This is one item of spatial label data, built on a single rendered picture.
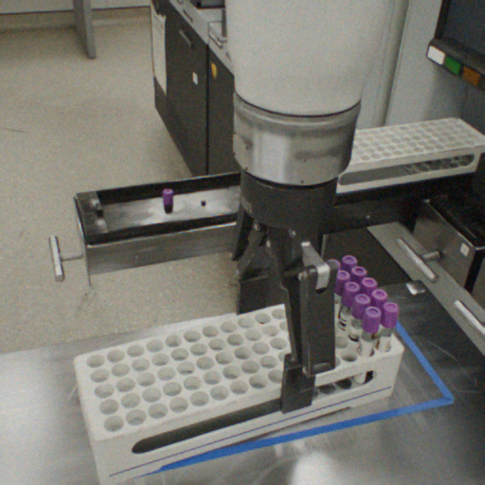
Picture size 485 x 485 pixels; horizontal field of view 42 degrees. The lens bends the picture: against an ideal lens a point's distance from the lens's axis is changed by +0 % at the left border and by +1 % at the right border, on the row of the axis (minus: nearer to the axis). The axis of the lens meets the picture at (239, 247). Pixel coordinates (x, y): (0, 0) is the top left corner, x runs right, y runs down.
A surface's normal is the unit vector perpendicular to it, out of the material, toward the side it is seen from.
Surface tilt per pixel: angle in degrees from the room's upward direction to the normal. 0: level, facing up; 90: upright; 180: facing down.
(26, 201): 0
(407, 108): 90
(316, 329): 74
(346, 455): 0
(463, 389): 0
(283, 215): 90
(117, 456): 90
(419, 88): 90
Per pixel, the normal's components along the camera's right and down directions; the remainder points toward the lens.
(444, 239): -0.95, 0.17
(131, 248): 0.33, 0.57
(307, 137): 0.11, 0.59
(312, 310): 0.37, 0.32
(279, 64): -0.35, 0.62
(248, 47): -0.70, 0.47
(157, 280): 0.04, -0.80
